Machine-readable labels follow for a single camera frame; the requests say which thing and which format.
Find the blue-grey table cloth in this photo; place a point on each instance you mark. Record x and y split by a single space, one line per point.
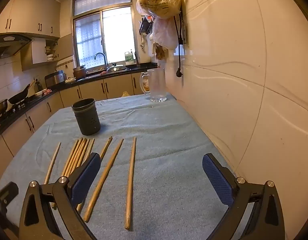
169 155

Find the group of wooden chopsticks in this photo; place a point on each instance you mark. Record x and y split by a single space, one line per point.
130 180

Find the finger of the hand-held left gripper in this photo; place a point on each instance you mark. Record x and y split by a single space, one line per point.
6 192

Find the beige upper cabinets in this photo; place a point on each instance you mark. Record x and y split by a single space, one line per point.
26 12

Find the black kitchen countertop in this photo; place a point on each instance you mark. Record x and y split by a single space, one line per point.
113 72

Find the range hood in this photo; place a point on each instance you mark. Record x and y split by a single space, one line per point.
8 43

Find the steel pot lid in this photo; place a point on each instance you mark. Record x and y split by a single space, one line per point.
115 67

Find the kitchen window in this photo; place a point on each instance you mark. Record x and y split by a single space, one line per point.
103 30

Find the chrome sink faucet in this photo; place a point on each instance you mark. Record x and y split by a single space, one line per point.
100 55

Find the wall power socket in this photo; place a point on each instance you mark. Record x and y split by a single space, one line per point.
184 36

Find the brown clay pot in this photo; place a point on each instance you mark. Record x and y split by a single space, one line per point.
79 72

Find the beige lower cabinets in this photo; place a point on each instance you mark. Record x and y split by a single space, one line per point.
116 86

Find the yellow crumpled plastic bags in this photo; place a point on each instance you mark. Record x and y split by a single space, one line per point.
125 94

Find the green label detergent bottle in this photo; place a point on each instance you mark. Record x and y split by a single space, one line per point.
130 58

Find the dark grey chopstick holder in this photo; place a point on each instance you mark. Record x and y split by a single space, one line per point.
87 120

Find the brown dried food bundle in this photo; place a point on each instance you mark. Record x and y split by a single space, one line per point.
160 52

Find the beige cabinets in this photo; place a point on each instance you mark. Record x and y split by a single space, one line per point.
116 86
26 12

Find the dark kettle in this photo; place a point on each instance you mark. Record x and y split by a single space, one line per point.
38 85

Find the white hanging plastic bag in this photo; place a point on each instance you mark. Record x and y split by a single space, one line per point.
165 33

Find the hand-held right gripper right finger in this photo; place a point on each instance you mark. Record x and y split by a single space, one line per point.
216 177

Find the black wok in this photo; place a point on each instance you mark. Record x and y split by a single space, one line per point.
18 96

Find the clear glass pitcher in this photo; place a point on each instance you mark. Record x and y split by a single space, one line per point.
157 85

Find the open shelf with bowls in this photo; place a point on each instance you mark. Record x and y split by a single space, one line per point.
50 53

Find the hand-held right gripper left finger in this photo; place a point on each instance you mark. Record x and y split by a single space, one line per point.
85 177

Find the dark hanging kitchen tool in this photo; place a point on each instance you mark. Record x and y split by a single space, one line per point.
145 26

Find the silver rice cooker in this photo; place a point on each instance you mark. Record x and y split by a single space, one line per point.
55 78

